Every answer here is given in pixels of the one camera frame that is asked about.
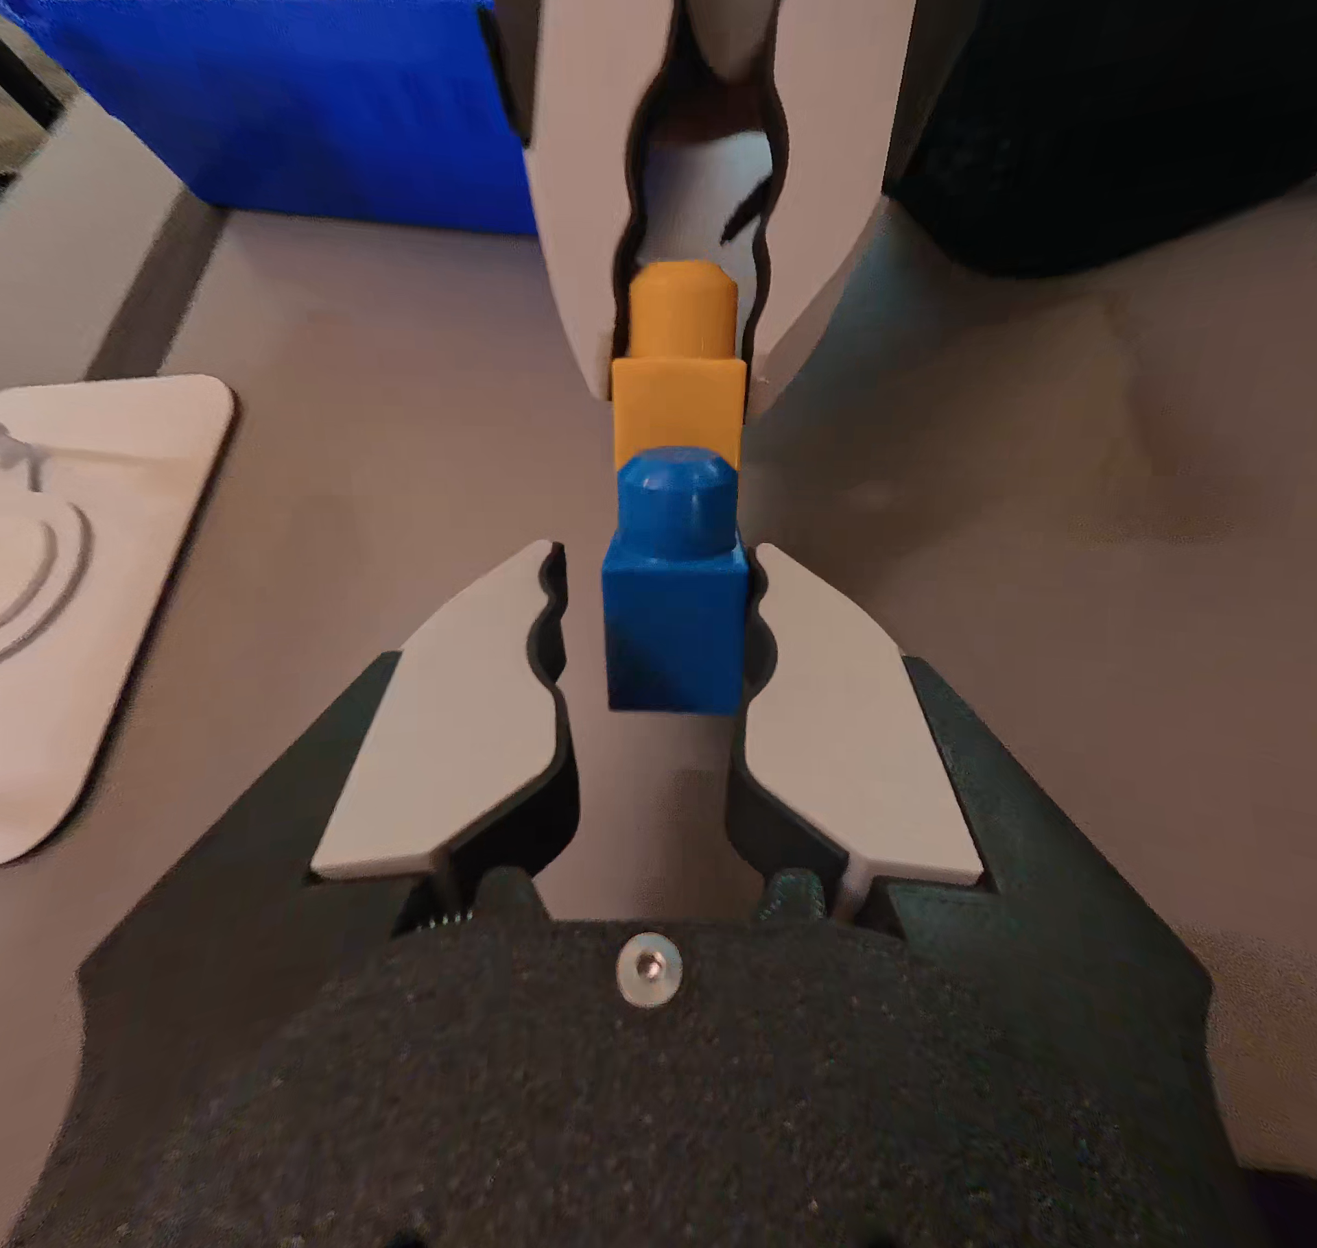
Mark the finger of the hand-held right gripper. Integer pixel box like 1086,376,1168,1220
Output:
743,0,928,417
525,0,683,402

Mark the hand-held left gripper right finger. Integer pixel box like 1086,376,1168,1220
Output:
726,541,986,919

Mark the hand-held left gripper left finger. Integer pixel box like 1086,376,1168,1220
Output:
309,540,580,919

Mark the blue two-stud mega block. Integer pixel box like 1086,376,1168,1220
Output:
601,448,750,715

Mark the orange one-stud mega block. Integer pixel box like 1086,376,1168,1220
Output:
609,259,749,474

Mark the blue plastic bin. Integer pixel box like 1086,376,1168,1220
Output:
0,0,542,238

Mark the person's right forearm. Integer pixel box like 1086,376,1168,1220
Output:
885,0,1317,278

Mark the white base document stand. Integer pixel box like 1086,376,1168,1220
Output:
0,375,237,868

